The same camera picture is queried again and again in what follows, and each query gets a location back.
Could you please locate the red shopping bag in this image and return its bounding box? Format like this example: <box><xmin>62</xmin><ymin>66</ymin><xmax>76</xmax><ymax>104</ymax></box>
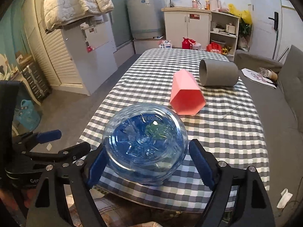
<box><xmin>206</xmin><ymin>42</ymin><xmax>222</xmax><ymax>54</ymax></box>

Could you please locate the paper cup on sofa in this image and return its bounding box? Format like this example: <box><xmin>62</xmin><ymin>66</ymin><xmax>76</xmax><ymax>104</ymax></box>
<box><xmin>259</xmin><ymin>67</ymin><xmax>278</xmax><ymax>81</ymax></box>

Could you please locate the white quilted jacket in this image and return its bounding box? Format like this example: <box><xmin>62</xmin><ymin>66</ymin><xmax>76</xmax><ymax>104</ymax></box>
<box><xmin>43</xmin><ymin>0</ymin><xmax>114</xmax><ymax>31</ymax></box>

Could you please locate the white open shelf unit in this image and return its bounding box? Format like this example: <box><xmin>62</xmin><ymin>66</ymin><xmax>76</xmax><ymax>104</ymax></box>
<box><xmin>209</xmin><ymin>11</ymin><xmax>240</xmax><ymax>61</ymax></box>

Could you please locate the yellow plastic bag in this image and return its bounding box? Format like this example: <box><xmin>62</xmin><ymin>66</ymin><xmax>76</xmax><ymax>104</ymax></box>
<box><xmin>228</xmin><ymin>4</ymin><xmax>252</xmax><ymax>25</ymax></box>

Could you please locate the grey cylindrical cup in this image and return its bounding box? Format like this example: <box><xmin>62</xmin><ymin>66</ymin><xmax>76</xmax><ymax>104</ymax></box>
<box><xmin>199</xmin><ymin>59</ymin><xmax>239</xmax><ymax>87</ymax></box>

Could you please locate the grey washing machine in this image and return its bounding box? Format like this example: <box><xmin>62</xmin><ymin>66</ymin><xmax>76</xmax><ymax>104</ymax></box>
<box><xmin>126</xmin><ymin>0</ymin><xmax>164</xmax><ymax>40</ymax></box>

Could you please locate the red thermos jug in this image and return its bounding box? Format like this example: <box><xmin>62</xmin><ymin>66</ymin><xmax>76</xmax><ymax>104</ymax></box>
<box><xmin>181</xmin><ymin>37</ymin><xmax>193</xmax><ymax>50</ymax></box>

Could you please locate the white pink package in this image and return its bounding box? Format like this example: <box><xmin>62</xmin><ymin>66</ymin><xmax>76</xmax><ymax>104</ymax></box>
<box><xmin>159</xmin><ymin>40</ymin><xmax>173</xmax><ymax>49</ymax></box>

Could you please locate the black door handle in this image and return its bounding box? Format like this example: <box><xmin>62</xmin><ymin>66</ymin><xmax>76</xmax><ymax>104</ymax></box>
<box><xmin>268</xmin><ymin>11</ymin><xmax>279</xmax><ymax>31</ymax></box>

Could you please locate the blue cut bottle cup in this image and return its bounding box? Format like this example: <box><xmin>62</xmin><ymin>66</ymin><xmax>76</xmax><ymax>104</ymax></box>
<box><xmin>102</xmin><ymin>103</ymin><xmax>188</xmax><ymax>186</ymax></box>

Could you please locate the pink kettle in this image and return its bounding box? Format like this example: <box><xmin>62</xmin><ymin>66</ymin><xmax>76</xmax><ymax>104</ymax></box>
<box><xmin>209</xmin><ymin>0</ymin><xmax>221</xmax><ymax>12</ymax></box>

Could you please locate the magazine on sofa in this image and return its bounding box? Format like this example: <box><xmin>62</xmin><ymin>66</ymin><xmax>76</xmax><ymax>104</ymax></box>
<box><xmin>241</xmin><ymin>68</ymin><xmax>277</xmax><ymax>89</ymax></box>

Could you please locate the white two-door cabinet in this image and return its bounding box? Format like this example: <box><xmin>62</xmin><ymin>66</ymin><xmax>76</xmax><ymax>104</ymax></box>
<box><xmin>162</xmin><ymin>7</ymin><xmax>211</xmax><ymax>49</ymax></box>

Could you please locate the white door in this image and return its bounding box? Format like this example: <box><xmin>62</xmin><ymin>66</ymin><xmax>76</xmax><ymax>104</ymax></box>
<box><xmin>250</xmin><ymin>0</ymin><xmax>282</xmax><ymax>59</ymax></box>

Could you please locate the grey white checkered tablecloth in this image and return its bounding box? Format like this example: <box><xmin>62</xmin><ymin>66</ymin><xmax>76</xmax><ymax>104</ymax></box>
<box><xmin>80</xmin><ymin>49</ymin><xmax>270</xmax><ymax>213</ymax></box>

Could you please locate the white grey wardrobe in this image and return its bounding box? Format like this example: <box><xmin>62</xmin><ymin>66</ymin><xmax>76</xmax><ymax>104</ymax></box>
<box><xmin>62</xmin><ymin>21</ymin><xmax>118</xmax><ymax>96</ymax></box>

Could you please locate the grey sofa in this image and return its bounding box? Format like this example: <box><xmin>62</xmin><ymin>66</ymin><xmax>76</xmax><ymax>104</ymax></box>
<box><xmin>234</xmin><ymin>46</ymin><xmax>302</xmax><ymax>226</ymax></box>

